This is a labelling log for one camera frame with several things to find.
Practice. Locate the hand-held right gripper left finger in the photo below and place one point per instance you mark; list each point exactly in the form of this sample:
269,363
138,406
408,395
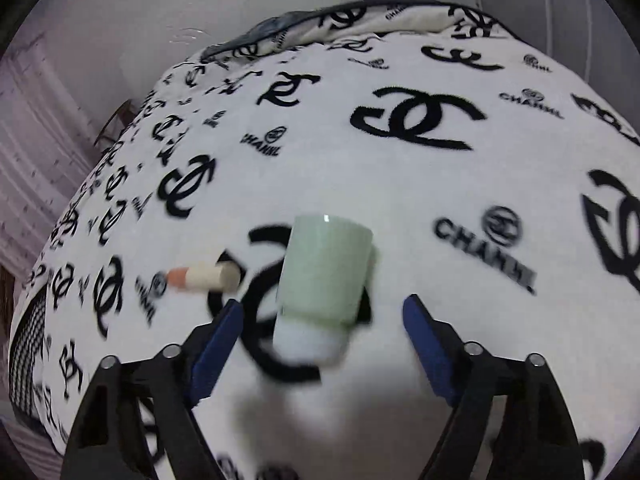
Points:
220,340

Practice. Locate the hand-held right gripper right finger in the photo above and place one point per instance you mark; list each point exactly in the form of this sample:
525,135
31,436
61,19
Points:
430,342

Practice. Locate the pale green white jar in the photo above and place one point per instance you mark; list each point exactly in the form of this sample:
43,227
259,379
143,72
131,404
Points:
325,270

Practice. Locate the cream tube orange tip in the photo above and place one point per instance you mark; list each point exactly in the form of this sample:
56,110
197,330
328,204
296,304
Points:
210,276

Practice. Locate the white black printed blanket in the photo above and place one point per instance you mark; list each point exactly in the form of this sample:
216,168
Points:
350,180

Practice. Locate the black white checkered cloth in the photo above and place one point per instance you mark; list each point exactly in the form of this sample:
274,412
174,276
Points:
27,350

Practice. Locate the wooden chair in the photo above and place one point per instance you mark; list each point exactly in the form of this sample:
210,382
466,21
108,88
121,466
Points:
117,124

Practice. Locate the pink curtain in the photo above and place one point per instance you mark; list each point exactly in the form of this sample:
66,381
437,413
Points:
35,160

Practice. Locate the white black printed pillow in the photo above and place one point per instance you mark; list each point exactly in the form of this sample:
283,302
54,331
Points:
425,17

